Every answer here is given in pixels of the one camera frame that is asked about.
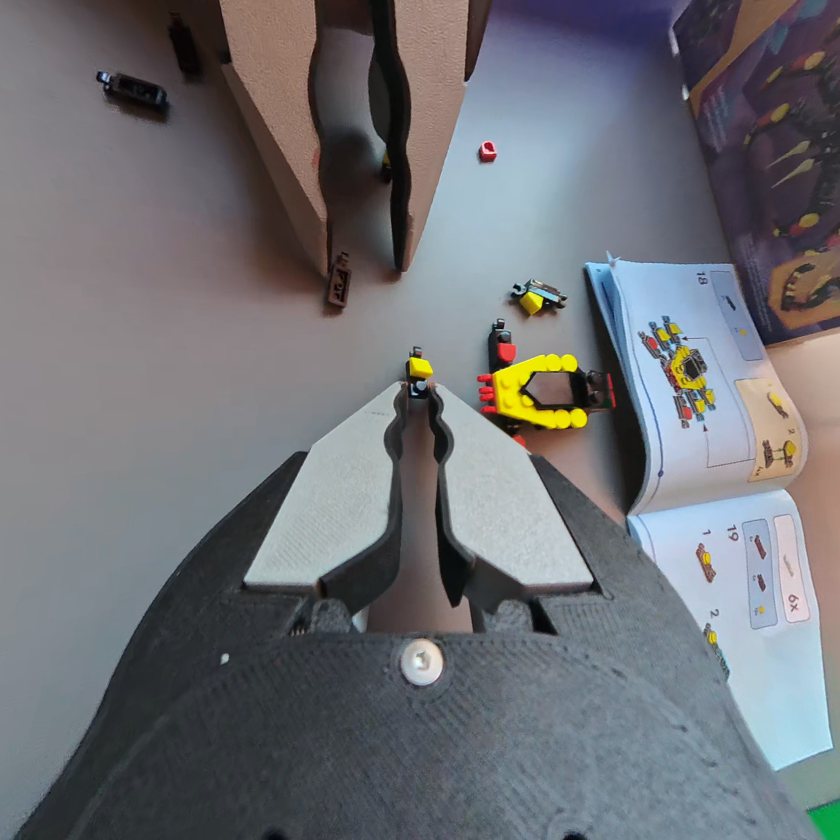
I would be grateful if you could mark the black lego leg piece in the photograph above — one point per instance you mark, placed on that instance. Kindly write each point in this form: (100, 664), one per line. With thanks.
(418, 371)

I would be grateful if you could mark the dark brown lego plate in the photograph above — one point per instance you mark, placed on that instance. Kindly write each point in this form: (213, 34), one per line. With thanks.
(339, 282)

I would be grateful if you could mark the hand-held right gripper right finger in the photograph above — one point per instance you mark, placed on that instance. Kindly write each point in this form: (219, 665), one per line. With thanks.
(505, 512)

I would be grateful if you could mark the small red lego piece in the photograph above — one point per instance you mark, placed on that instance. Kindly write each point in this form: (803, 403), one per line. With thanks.
(487, 151)

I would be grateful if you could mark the purple lego set box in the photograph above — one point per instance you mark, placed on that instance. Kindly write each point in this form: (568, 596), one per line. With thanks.
(768, 151)

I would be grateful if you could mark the yellow black lego leg assembly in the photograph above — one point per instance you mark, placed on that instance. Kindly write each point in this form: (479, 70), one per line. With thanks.
(535, 298)

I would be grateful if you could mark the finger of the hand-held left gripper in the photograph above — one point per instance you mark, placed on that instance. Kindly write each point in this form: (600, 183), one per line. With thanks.
(275, 85)
(433, 79)

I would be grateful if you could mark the yellow lego spider body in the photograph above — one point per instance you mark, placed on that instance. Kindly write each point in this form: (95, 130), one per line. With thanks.
(518, 390)

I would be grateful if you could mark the lego instruction booklet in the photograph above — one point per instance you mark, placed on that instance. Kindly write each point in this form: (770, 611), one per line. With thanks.
(695, 407)

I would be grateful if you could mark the long black lego piece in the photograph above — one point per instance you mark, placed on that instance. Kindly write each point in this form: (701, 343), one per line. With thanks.
(134, 88)

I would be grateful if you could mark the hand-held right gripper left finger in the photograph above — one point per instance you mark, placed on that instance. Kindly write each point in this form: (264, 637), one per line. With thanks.
(334, 499)

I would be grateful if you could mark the green plastic object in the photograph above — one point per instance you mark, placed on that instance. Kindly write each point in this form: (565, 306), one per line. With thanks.
(825, 824)

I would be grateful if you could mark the small yellow black lego piece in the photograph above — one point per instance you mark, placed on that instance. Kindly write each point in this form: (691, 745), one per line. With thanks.
(386, 164)

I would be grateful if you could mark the short black lego piece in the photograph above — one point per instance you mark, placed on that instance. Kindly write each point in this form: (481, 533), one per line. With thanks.
(185, 43)

